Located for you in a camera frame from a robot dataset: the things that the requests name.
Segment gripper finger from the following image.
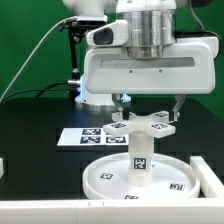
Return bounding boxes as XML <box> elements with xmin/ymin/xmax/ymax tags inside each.
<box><xmin>112</xmin><ymin>94</ymin><xmax>130</xmax><ymax>120</ymax></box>
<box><xmin>169</xmin><ymin>94</ymin><xmax>185</xmax><ymax>122</ymax></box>

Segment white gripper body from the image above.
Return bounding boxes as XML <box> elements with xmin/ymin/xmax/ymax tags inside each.
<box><xmin>84</xmin><ymin>37</ymin><xmax>219</xmax><ymax>94</ymax></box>

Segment white round table top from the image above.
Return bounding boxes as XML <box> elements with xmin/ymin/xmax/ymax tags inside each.
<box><xmin>82</xmin><ymin>153</ymin><xmax>200</xmax><ymax>201</ymax></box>

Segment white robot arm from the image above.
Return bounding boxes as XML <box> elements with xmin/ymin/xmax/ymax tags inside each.
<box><xmin>62</xmin><ymin>0</ymin><xmax>221</xmax><ymax>121</ymax></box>

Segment white marker tag sheet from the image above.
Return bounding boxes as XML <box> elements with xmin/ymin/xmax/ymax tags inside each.
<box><xmin>57</xmin><ymin>128</ymin><xmax>128</xmax><ymax>146</ymax></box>

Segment small white block left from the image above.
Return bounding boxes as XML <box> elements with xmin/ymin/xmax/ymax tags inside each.
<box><xmin>0</xmin><ymin>158</ymin><xmax>4</xmax><ymax>179</ymax></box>

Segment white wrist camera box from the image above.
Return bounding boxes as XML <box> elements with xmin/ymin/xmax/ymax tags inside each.
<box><xmin>86</xmin><ymin>20</ymin><xmax>129</xmax><ymax>47</ymax></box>

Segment black cable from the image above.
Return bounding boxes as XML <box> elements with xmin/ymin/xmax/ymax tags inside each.
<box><xmin>0</xmin><ymin>81</ymin><xmax>81</xmax><ymax>105</ymax></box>

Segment white cable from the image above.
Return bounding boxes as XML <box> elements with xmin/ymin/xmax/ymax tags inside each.
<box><xmin>0</xmin><ymin>15</ymin><xmax>78</xmax><ymax>103</ymax></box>

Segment white L-shaped frame border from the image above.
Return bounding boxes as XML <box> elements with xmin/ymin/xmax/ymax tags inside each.
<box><xmin>0</xmin><ymin>156</ymin><xmax>224</xmax><ymax>224</ymax></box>

